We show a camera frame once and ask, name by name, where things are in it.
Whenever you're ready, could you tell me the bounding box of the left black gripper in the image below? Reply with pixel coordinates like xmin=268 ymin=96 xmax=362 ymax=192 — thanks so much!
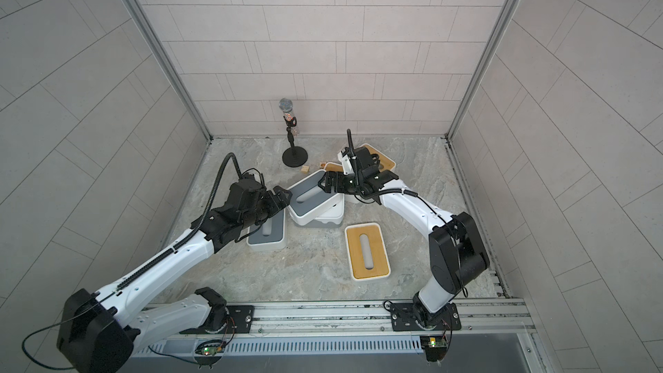
xmin=240 ymin=185 xmax=296 ymax=230

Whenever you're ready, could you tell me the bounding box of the wooden lid tissue box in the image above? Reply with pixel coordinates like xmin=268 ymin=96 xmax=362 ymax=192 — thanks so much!
xmin=345 ymin=223 xmax=391 ymax=283
xmin=357 ymin=143 xmax=396 ymax=173
xmin=322 ymin=162 xmax=360 ymax=205

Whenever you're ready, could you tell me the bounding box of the grey lid tissue box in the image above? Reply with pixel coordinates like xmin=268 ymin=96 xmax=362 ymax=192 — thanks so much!
xmin=288 ymin=170 xmax=344 ymax=224
xmin=246 ymin=210 xmax=287 ymax=252

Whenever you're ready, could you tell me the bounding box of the white lid tissue box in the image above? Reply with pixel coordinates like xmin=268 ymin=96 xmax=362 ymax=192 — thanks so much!
xmin=288 ymin=193 xmax=345 ymax=228

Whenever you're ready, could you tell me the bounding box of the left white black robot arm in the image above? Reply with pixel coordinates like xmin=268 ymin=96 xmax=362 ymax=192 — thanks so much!
xmin=56 ymin=174 xmax=292 ymax=372

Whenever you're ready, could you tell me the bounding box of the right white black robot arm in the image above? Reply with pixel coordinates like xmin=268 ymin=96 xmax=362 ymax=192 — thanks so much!
xmin=318 ymin=131 xmax=490 ymax=330

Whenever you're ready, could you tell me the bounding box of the black microphone stand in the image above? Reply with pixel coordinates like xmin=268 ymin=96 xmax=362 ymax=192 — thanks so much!
xmin=279 ymin=98 xmax=308 ymax=168

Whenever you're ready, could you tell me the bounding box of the left circuit board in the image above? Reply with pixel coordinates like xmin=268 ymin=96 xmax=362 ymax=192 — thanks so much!
xmin=193 ymin=339 xmax=227 ymax=369

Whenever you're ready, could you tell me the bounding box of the circuit board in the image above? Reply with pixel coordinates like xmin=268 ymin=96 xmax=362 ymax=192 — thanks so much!
xmin=420 ymin=336 xmax=450 ymax=363
xmin=193 ymin=339 xmax=227 ymax=369

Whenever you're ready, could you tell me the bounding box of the right circuit board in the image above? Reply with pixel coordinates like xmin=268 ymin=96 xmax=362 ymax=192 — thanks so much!
xmin=420 ymin=336 xmax=450 ymax=363

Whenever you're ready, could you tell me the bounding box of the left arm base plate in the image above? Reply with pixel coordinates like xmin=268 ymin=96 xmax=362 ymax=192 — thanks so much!
xmin=180 ymin=305 xmax=255 ymax=334

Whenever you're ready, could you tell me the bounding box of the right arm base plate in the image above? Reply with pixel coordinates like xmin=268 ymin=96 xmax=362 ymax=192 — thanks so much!
xmin=384 ymin=302 xmax=462 ymax=332

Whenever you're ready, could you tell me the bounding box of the aluminium mounting rail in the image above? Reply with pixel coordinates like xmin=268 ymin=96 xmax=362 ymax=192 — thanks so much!
xmin=97 ymin=297 xmax=537 ymax=340

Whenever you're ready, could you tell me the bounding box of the left black cable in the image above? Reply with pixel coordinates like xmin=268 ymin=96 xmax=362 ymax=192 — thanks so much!
xmin=21 ymin=320 xmax=79 ymax=372

